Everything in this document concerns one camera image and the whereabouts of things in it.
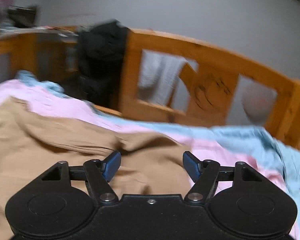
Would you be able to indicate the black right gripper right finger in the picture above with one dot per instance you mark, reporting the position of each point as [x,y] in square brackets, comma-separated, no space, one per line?
[204,175]

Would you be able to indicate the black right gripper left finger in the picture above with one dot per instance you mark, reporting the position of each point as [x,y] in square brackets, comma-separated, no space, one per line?
[98,174]

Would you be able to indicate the tan large garment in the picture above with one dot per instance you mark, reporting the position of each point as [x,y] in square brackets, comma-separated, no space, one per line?
[31,143]

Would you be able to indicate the pink bed sheet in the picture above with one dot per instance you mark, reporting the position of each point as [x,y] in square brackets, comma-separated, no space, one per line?
[225,144]

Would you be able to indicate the light blue blanket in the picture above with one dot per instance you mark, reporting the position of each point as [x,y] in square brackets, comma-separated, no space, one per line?
[30,80]

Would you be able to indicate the wooden bed headboard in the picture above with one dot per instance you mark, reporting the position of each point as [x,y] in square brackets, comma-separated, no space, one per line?
[211,87]

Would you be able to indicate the white grey knitted blanket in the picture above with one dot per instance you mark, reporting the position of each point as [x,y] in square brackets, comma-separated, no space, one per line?
[158,74]

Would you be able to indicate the black jacket on bedframe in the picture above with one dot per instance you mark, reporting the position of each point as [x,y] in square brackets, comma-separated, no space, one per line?
[100,52]

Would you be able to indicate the wooden side desk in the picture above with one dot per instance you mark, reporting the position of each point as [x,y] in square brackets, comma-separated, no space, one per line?
[47,52]

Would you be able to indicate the dark brown bag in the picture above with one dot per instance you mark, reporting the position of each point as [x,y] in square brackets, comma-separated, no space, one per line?
[23,17]

